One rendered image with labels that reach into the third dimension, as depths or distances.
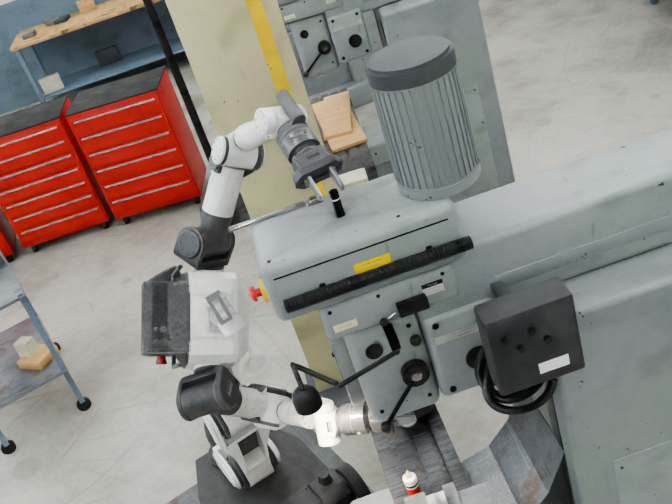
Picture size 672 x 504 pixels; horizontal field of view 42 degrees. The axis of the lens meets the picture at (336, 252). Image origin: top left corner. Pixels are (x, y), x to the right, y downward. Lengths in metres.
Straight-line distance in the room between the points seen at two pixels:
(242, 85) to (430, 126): 1.89
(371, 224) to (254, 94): 1.84
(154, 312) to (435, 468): 0.97
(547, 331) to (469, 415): 2.30
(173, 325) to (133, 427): 2.55
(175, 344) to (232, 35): 1.62
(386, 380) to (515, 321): 0.47
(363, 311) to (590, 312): 0.53
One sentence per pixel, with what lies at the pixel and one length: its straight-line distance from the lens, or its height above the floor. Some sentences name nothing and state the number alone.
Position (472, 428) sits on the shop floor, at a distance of 4.12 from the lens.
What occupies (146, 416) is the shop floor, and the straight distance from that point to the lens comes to 4.96.
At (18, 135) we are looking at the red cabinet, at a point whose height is 0.97.
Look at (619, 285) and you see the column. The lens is 2.17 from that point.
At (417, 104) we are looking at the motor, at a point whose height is 2.13.
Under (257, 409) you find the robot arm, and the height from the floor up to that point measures 1.25.
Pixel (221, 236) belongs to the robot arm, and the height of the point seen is 1.75.
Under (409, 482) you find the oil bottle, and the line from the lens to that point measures 2.60.
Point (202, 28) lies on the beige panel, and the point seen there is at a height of 1.98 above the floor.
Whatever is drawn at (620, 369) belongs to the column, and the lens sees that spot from 2.26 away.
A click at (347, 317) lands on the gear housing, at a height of 1.69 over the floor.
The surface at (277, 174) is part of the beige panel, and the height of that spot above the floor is 1.27.
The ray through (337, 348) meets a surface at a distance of 2.22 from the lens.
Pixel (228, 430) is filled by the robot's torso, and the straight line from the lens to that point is 2.97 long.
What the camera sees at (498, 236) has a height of 1.75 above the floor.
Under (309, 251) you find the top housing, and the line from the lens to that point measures 1.95.
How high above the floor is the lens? 2.85
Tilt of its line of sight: 30 degrees down
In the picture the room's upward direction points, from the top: 19 degrees counter-clockwise
